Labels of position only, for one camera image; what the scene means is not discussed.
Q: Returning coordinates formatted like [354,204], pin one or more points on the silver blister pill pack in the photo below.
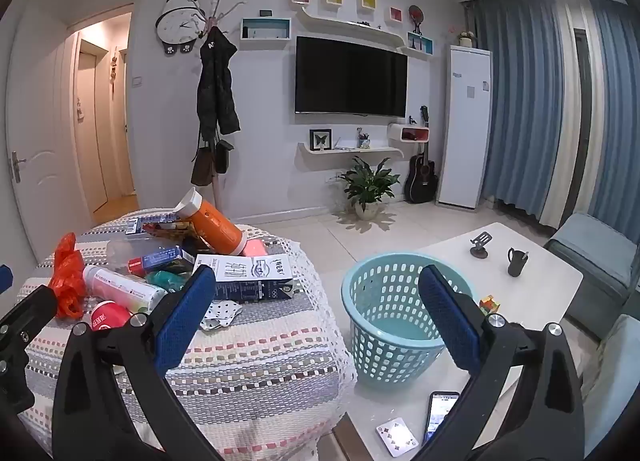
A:
[220,313]

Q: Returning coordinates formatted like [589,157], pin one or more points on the striped woven tablecloth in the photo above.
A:
[260,361]

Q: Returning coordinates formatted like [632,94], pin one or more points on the black wall television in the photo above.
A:
[350,76]

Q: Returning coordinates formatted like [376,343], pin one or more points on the white and blue milk carton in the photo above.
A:
[250,276]

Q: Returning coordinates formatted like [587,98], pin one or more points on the small potted flower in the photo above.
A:
[466,38]

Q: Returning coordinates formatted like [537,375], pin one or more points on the colourful puzzle cube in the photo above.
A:
[490,305]

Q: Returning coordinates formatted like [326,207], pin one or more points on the black acoustic guitar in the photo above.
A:
[421,176]

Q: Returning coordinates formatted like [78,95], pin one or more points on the blue and red card box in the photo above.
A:
[162,257]

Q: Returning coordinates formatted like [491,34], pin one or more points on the panda wall clock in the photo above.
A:
[177,23]

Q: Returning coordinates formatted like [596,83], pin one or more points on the pink packet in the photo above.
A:
[255,247]

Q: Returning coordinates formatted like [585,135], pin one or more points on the white and red box shelf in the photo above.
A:
[407,132]

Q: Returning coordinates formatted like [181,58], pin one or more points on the orange plastic bag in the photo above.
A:
[67,276]

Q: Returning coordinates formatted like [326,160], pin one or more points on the blue wall cube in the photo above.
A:
[420,42]

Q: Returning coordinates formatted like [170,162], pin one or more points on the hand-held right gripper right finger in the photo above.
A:
[447,321]

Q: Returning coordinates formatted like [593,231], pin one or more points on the light blue plastic basket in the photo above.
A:
[385,336]

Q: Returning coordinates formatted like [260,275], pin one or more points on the orange bottle with white cap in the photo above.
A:
[217,226]

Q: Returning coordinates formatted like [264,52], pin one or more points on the butterfly picture frame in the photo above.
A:
[320,139]

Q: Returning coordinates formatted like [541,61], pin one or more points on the white bottle with pink label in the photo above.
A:
[120,288]

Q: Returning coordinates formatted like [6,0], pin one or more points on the black phone stand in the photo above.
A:
[481,246]

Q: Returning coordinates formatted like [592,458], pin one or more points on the black mug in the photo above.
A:
[518,263]

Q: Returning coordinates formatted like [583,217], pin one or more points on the colourful snack packet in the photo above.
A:
[170,228]

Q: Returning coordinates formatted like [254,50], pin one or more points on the white low wall shelf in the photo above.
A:
[350,150]

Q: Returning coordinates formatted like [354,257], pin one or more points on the smartphone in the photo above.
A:
[440,416]

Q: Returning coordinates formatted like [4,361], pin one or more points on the white box wall shelf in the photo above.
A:
[265,28]

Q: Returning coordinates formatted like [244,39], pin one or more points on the dark coat on rack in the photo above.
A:
[220,8]

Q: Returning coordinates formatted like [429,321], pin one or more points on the clear bottle with blue cap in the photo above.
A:
[127,250]

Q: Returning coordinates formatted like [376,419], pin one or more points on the green crumpled packet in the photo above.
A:
[167,280]

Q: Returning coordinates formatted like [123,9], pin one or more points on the blue sofa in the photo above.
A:
[600,261]

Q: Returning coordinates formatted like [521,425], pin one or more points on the brown hanging bag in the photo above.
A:
[202,166]

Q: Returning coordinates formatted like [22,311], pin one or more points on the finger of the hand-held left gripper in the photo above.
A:
[5,280]
[22,321]

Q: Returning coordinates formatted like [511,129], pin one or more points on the white door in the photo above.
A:
[40,116]

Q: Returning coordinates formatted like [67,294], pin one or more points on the white wavy wall shelf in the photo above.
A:
[350,23]

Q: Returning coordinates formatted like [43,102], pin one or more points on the playing card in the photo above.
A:
[397,436]

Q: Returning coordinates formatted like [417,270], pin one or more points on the decorative round fan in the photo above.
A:
[417,15]

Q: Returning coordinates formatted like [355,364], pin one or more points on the black hanging bag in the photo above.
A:
[224,156]

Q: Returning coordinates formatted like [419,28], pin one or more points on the green potted plant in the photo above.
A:
[367,183]

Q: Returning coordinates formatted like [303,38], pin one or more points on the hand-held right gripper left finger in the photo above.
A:
[185,313]

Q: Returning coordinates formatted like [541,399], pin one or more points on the pen holder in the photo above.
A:
[363,140]

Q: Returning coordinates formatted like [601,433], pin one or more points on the blue and white flat box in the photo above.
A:
[150,222]

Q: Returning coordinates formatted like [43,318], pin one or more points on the red round cup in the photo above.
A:
[110,316]

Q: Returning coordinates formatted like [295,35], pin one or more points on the small pink wall cube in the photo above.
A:
[396,13]

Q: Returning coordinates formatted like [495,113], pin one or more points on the blue and white curtains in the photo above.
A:
[530,101]

